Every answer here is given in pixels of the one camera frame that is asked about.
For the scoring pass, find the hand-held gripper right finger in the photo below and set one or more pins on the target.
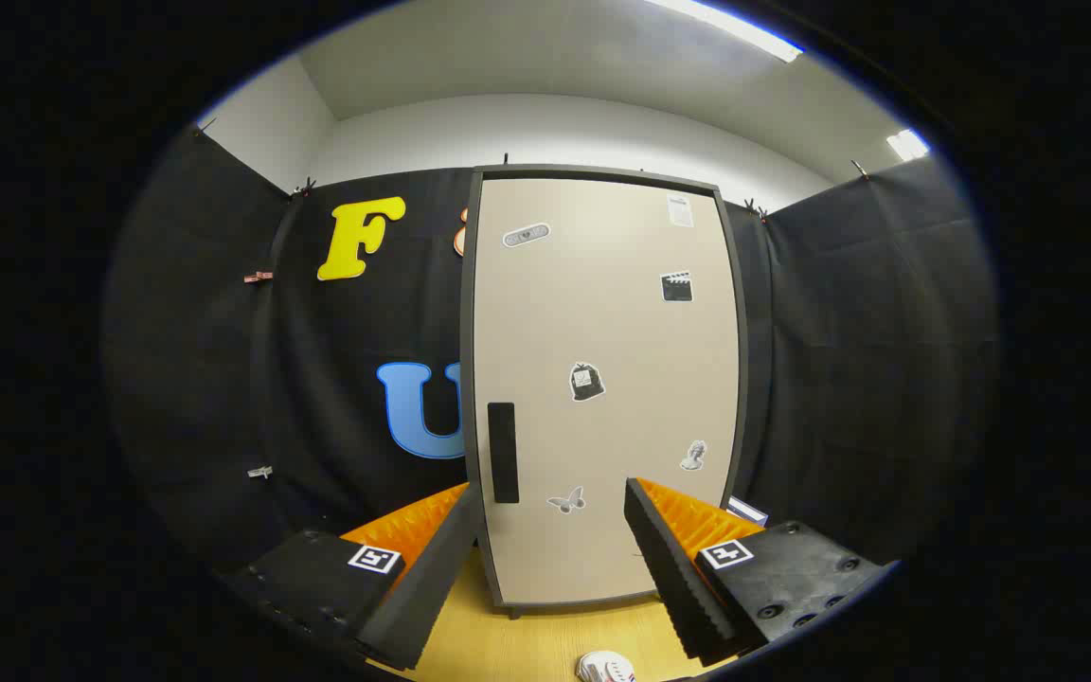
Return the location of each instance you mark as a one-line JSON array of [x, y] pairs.
[[673, 578]]

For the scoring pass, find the beige shoe cabinet door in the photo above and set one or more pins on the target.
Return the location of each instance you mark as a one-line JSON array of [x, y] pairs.
[[602, 313]]

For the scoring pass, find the white shoe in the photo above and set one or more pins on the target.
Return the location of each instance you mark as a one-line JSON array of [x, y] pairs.
[[607, 668]]

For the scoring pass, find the grey shoe cabinet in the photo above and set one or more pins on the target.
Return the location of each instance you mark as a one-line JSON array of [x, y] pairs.
[[593, 171]]

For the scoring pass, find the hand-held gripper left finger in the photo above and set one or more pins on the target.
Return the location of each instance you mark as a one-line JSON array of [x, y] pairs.
[[432, 587]]

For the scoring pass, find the black backdrop cloth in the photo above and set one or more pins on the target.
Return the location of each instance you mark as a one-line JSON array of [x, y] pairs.
[[223, 379]]

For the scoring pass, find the small ceiling light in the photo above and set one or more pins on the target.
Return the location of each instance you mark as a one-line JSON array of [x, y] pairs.
[[907, 145]]

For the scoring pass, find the long ceiling light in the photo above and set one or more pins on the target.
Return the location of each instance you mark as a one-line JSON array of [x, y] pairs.
[[744, 33]]

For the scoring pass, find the red clip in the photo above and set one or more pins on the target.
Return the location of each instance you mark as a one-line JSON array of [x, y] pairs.
[[259, 277]]

